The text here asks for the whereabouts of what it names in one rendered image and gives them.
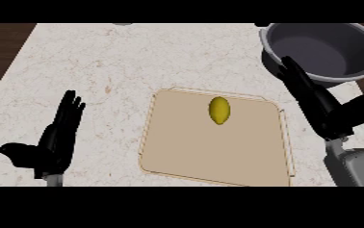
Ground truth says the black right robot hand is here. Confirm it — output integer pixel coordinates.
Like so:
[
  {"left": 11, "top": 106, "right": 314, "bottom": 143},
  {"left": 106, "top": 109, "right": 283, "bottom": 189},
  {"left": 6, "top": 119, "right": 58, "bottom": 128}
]
[{"left": 276, "top": 56, "right": 364, "bottom": 141}]

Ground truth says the yellow lemon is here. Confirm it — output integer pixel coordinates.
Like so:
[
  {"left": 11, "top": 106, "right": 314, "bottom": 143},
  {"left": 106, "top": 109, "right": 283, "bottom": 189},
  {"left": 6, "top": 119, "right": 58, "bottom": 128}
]
[{"left": 208, "top": 96, "right": 233, "bottom": 126}]

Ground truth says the beige wooden tray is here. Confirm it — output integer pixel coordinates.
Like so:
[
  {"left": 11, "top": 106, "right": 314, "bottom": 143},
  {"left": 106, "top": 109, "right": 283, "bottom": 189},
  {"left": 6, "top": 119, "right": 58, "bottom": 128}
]
[{"left": 138, "top": 86, "right": 298, "bottom": 188}]

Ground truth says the grey metal pot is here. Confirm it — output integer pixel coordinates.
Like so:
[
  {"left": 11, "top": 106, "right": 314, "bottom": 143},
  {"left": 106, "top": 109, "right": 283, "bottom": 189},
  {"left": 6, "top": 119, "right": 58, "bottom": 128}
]
[{"left": 258, "top": 23, "right": 364, "bottom": 89}]

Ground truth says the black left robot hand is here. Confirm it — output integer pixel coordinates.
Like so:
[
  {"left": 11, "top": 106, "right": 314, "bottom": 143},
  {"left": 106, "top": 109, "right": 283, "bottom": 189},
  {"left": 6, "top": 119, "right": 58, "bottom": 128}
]
[{"left": 0, "top": 89, "right": 89, "bottom": 180}]

